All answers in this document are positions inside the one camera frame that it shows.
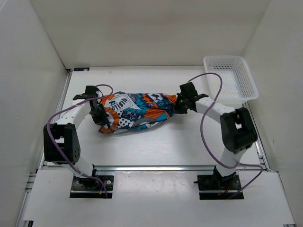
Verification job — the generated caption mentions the colourful patterned shorts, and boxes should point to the colourful patterned shorts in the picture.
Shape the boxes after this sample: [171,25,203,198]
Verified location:
[99,92,177,134]

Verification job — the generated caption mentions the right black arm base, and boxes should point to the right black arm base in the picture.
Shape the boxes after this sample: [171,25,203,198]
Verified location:
[194,167,244,201]

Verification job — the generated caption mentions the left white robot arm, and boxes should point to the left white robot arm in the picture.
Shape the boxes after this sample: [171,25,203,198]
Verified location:
[44,84,113,189]

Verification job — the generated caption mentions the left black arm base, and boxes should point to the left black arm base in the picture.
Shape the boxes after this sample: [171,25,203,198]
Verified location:
[70,174,114,199]

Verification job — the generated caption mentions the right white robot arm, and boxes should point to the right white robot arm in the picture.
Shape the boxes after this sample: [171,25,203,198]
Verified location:
[174,82,258,189]

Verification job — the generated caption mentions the small black corner label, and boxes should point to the small black corner label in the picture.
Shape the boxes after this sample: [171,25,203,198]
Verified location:
[73,67,90,71]

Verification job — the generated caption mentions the white perforated plastic basket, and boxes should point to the white perforated plastic basket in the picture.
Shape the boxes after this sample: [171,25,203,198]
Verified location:
[203,55,258,106]

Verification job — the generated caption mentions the aluminium front rail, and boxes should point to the aluminium front rail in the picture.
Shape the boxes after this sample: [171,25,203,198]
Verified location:
[39,165,270,172]

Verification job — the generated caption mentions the right aluminium side rail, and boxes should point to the right aluminium side rail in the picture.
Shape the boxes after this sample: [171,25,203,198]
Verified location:
[243,102,272,172]

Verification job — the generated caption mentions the aluminium side rail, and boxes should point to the aluminium side rail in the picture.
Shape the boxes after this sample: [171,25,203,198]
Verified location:
[25,69,73,194]
[243,102,272,172]

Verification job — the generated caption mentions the left aluminium side rail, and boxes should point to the left aluminium side rail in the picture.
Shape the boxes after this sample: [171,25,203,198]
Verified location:
[25,69,73,194]

